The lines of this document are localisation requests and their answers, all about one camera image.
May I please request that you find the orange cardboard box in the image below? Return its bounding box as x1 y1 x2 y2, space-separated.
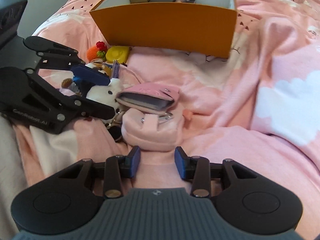
89 0 237 58

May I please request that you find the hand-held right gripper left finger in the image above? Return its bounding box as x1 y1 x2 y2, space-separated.
54 146 141 200

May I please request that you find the yellow round case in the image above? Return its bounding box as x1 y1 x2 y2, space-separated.
105 45 129 64

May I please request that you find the black and white plush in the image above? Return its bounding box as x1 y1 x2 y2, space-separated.
85 78 124 143

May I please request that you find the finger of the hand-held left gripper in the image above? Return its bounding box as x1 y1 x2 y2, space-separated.
22 69 117 121
37 42 111 87

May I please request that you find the pink card holder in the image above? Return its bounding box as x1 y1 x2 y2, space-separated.
115 83 181 113

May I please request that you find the pink plush pouch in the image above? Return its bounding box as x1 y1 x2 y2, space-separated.
122 108 185 152

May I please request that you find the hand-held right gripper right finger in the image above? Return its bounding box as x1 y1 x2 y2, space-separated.
174 146 263 198

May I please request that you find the orange crochet toy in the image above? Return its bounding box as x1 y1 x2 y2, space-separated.
86 41 108 62

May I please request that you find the keychain card tag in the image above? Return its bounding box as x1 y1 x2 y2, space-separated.
111 59 122 80

